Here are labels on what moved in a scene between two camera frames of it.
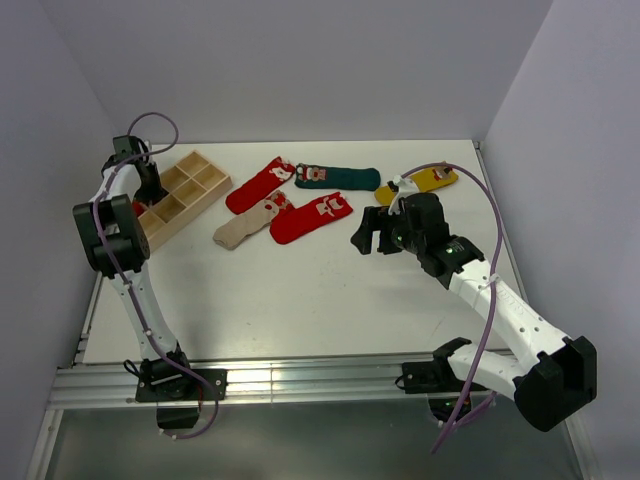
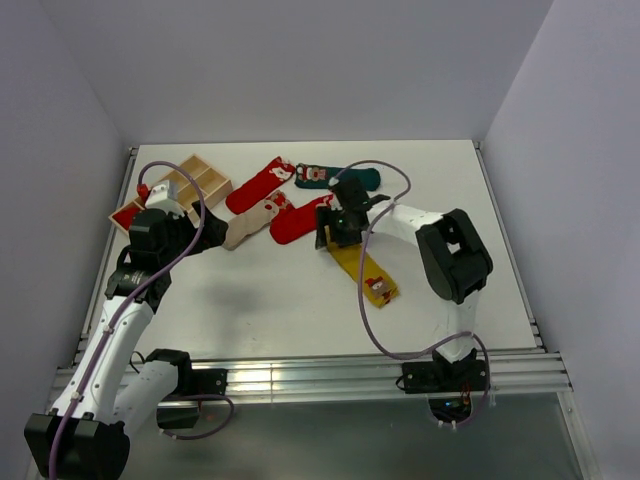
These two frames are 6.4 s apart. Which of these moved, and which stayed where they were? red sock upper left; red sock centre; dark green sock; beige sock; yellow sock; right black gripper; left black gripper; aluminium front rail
Moved: left black gripper; right black gripper; yellow sock
Stayed: aluminium front rail; red sock centre; red sock upper left; dark green sock; beige sock
